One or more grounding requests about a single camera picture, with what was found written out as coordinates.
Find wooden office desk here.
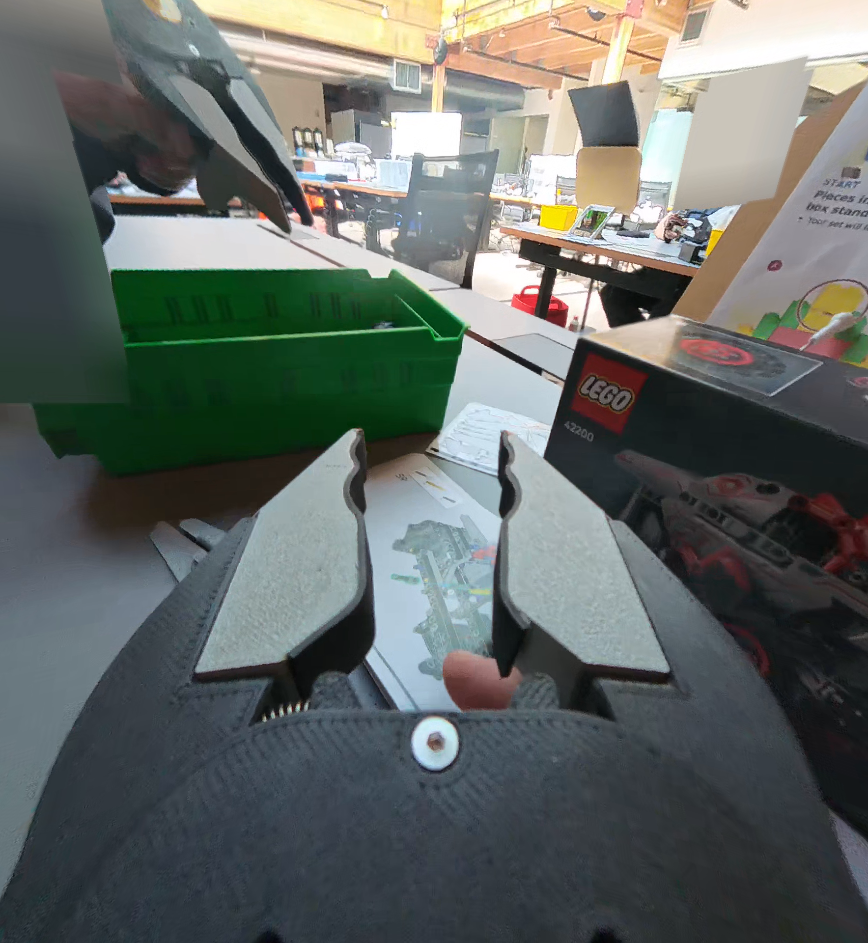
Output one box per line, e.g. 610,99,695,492
500,221,700,325

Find black mesh office chair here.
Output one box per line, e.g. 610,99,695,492
390,149,500,288

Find person's left hand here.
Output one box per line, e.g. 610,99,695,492
58,72,200,194

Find brown cardboard backing board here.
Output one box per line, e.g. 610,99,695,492
673,84,868,325

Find green plastic bins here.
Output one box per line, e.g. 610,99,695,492
33,267,470,476

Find bright white board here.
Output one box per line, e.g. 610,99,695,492
390,112,464,159

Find tan board panel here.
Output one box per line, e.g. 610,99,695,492
576,146,643,215

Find lego instruction booklet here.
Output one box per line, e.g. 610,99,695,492
364,451,504,712

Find lego sticker sheet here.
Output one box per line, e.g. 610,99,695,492
437,401,553,474

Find red plastic basket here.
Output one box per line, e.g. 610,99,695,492
511,285,569,319

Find grey lego beam assembly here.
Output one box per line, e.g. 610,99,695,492
150,518,224,583

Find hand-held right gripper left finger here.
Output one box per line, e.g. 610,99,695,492
193,429,376,701

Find person's right hand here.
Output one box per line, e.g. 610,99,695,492
443,652,523,712

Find white task instruction poster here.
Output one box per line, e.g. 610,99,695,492
706,52,868,373

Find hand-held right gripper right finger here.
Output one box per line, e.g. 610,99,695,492
491,429,672,702

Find long wooden desk row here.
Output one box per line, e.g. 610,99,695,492
110,173,420,222

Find black lego set box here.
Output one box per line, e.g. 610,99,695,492
544,315,868,870

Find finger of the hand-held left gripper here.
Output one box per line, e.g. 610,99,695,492
226,76,317,228
168,72,292,234

